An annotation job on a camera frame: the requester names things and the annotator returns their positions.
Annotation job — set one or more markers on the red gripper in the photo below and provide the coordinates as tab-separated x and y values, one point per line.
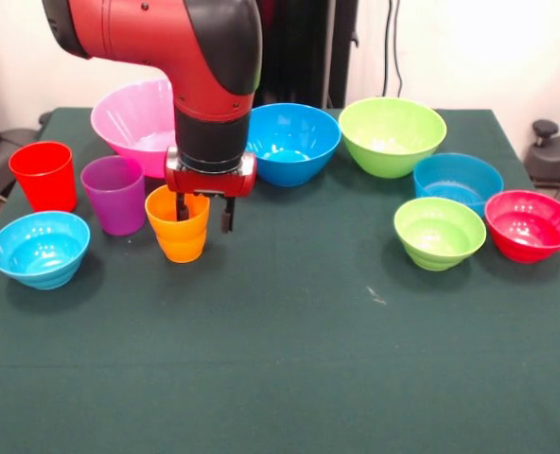
214	182

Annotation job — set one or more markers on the orange cup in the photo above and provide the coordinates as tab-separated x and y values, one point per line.
178	241

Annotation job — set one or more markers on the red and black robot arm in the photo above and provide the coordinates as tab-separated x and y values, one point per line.
166	38

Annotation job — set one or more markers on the purple cup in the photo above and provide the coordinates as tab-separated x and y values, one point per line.
117	208

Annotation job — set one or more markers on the large blue bowl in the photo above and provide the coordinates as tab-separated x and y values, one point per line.
299	142

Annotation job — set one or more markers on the dark green table cloth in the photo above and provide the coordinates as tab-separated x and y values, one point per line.
280	354

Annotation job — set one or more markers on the red cup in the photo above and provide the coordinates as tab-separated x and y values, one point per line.
46	189

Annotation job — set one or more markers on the small cyan bowl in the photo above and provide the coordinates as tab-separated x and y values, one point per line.
39	255

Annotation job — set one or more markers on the large green bowl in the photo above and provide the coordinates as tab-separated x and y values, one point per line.
389	161

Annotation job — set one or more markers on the black equipment stand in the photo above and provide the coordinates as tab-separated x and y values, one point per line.
5	156

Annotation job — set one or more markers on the small green bowl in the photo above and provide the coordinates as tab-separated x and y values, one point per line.
438	246

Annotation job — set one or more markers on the translucent blue bowl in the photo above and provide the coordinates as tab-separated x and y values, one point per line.
455	175

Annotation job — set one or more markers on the small red bowl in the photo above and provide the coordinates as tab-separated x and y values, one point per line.
528	236

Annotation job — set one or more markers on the black knobbed stand base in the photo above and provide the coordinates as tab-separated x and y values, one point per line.
552	156

